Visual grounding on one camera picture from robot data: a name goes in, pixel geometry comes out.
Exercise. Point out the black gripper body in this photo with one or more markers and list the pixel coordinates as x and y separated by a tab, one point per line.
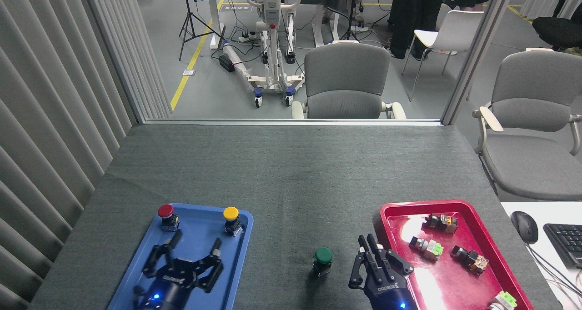
388	294
170	282

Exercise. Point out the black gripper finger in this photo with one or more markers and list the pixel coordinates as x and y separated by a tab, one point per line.
393	263
363	271
209	271
159	260

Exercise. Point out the green push button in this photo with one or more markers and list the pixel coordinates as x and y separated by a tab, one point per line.
323	255

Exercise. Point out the red push button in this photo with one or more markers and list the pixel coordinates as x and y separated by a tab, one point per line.
165	210

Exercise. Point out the yellow push button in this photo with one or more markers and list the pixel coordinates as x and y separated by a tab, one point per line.
231	213

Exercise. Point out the blue plastic tray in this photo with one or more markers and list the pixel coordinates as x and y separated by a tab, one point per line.
200	228

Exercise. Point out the red plastic tray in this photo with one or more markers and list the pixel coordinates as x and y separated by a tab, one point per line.
477	237

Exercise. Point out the black computer mouse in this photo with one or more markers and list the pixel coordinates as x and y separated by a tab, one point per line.
525	227

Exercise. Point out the white desk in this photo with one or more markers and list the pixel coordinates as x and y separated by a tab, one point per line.
545	278

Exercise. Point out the black keyboard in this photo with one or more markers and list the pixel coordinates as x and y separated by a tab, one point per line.
567	244

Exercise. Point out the grey armchair with white armrests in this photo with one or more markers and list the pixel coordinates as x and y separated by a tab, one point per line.
345	73
536	119

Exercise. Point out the black power adapter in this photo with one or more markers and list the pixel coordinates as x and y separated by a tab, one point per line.
226	63

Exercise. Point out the white stand on wheels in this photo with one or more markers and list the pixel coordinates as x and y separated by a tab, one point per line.
272	51

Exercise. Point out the white power strip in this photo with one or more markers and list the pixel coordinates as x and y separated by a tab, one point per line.
248	37

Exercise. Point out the white plastic chair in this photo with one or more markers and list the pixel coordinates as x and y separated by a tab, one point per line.
454	30

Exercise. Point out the black tripod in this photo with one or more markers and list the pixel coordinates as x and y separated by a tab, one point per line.
350	14
190	19

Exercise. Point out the person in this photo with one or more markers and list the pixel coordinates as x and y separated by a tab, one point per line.
416	10

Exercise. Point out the black office chair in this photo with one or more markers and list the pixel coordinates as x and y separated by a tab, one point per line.
557	30

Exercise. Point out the silver switch with green part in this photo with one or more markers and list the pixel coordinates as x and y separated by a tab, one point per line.
426	247

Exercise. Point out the black switch with orange part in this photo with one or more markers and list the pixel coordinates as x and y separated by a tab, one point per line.
442	222

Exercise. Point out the black switch with amber block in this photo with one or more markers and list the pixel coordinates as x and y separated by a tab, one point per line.
473	260

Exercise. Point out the white switch with green part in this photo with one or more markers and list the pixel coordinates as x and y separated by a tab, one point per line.
504	300

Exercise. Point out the silver post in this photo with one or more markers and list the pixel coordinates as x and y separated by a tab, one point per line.
477	51

